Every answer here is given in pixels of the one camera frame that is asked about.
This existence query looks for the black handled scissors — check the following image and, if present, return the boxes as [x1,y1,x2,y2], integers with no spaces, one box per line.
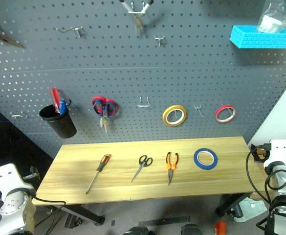
[130,154,154,183]

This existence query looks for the dark rounded shape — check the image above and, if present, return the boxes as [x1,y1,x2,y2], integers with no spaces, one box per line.
[180,223,202,235]
[124,226,156,235]

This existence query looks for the orange object on floor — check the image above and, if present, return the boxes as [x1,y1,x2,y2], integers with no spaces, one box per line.
[214,221,227,235]

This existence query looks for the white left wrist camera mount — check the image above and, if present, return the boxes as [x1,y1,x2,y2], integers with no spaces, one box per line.
[0,163,36,197]

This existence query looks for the yellow tape roll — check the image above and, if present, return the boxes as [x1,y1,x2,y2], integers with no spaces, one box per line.
[162,104,188,127]

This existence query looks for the orange black needle-nose pliers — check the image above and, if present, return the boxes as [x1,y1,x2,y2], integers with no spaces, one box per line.
[165,151,179,186]

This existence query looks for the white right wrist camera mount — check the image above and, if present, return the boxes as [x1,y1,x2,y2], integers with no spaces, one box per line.
[262,139,286,168]

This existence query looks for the black plastic cup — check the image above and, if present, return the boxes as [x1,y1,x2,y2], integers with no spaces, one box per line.
[39,98,78,139]

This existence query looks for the orange black handled screwdriver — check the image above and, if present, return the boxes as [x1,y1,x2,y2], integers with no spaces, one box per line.
[85,154,112,195]

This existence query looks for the grey metal pegboard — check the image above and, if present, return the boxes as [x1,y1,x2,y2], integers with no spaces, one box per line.
[0,0,286,159]

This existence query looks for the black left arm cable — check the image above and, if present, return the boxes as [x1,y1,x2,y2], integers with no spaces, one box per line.
[32,195,67,206]

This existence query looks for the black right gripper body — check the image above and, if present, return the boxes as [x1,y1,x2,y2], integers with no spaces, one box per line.
[251,143,271,163]

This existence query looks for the red handled tool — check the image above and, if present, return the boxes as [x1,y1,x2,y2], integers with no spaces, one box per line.
[49,88,62,114]

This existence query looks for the white handled pliers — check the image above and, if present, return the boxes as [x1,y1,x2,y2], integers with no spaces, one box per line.
[119,0,154,38]

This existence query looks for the blue plastic basket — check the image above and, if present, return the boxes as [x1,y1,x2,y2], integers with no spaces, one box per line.
[229,24,286,49]

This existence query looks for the grey crumpled bag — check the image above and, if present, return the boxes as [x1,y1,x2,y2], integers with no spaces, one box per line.
[230,195,268,222]

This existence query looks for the black flat strip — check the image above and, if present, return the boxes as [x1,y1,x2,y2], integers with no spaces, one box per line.
[138,215,191,228]

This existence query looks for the blue tape roll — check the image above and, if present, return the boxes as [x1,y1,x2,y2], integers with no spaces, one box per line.
[193,147,219,170]

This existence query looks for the silver metal pegboard hook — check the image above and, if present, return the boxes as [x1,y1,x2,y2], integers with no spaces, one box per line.
[10,111,30,119]
[53,26,85,39]
[137,96,151,108]
[154,35,167,47]
[194,104,205,118]

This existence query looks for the red blue handled scissors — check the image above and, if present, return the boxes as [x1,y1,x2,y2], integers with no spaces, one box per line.
[91,95,120,134]

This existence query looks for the black table leg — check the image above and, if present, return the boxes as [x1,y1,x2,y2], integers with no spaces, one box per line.
[216,192,251,217]
[59,204,106,226]

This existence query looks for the blue handled tool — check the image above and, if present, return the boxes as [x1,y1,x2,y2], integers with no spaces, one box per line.
[58,99,67,115]

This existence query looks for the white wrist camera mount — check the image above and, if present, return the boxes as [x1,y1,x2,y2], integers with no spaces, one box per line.
[262,139,286,168]
[0,163,36,197]

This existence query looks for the clear plastic bag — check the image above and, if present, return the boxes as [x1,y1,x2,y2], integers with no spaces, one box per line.
[257,0,286,34]

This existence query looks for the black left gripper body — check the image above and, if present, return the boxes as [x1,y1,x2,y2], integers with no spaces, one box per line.
[22,165,41,181]

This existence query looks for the red tape roll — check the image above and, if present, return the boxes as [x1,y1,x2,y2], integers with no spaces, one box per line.
[215,104,237,124]

